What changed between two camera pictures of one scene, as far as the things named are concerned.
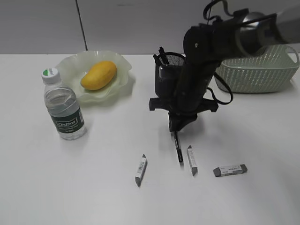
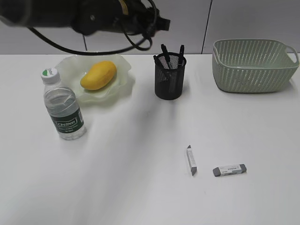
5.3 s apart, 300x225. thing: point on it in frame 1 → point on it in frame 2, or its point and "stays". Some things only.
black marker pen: x=178 y=148 → x=182 y=55
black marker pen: x=161 y=52 → x=165 y=53
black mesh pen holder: x=170 y=78 stays
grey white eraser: x=229 y=170 stays
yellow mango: x=99 y=76 stays
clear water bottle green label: x=63 y=104 stays
